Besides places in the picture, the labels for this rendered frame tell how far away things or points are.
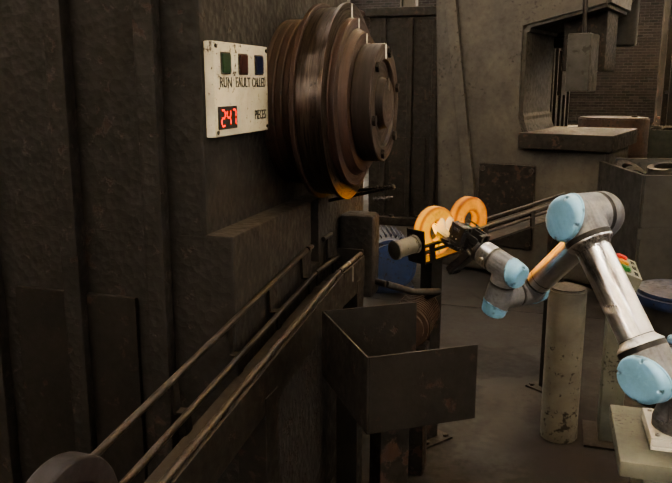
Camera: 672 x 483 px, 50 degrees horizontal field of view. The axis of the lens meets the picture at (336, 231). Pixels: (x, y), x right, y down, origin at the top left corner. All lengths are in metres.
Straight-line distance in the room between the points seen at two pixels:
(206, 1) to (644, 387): 1.26
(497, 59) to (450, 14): 0.40
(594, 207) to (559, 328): 0.64
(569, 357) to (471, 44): 2.49
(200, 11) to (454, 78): 3.20
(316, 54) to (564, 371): 1.37
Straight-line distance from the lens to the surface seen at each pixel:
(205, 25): 1.42
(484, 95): 4.46
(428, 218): 2.25
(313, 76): 1.59
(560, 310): 2.41
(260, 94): 1.60
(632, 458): 1.90
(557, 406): 2.52
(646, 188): 3.70
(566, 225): 1.86
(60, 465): 0.93
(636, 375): 1.81
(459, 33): 4.51
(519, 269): 2.08
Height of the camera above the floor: 1.16
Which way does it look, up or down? 12 degrees down
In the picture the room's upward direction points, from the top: straight up
